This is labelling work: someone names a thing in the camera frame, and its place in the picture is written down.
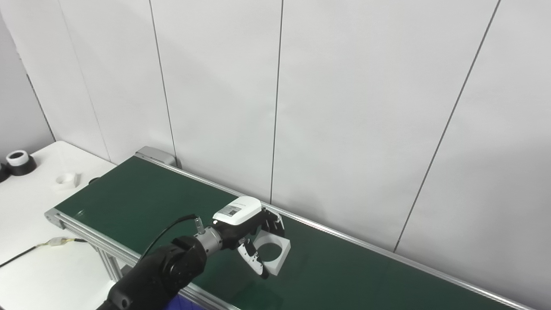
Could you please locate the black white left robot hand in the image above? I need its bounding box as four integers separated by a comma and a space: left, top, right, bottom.
211, 196, 287, 279

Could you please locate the white square part with hole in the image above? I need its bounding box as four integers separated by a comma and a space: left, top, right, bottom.
251, 229, 291, 276

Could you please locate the grey conveyor end housing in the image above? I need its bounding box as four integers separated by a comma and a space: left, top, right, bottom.
135, 146, 177, 167

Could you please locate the green conveyor belt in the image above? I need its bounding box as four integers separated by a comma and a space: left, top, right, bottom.
44, 146, 536, 310

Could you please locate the aluminium conveyor leg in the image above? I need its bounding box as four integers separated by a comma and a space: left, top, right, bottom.
96, 249, 126, 283

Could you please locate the small white square part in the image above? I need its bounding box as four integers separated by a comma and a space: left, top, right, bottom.
55, 172, 80, 190

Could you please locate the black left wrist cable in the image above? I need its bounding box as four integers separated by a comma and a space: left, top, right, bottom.
139, 214, 204, 261

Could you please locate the black cable with clear connector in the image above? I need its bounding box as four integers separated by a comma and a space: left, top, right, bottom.
0, 236, 87, 269

